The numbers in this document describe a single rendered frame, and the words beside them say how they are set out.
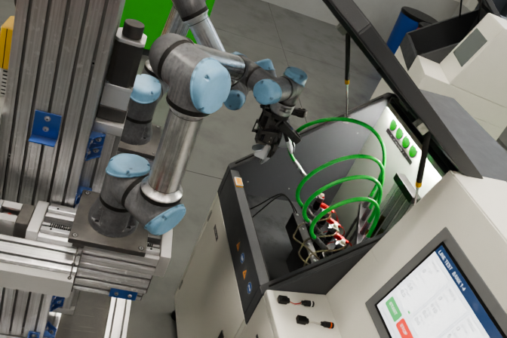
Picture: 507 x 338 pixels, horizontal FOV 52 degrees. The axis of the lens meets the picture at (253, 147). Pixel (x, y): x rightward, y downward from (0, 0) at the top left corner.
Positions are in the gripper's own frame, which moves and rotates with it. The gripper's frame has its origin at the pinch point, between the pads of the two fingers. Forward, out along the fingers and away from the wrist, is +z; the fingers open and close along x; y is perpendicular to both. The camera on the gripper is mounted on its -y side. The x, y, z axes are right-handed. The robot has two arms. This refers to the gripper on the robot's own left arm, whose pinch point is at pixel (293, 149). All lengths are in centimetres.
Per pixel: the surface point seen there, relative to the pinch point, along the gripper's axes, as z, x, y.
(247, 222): 21.1, 12.2, 21.9
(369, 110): -4.0, -30.6, -27.8
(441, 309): 43, 56, -41
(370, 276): 40, 35, -22
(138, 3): -133, -241, 165
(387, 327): 50, 49, -25
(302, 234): 31.5, 5.7, 4.4
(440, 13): -63, -728, -105
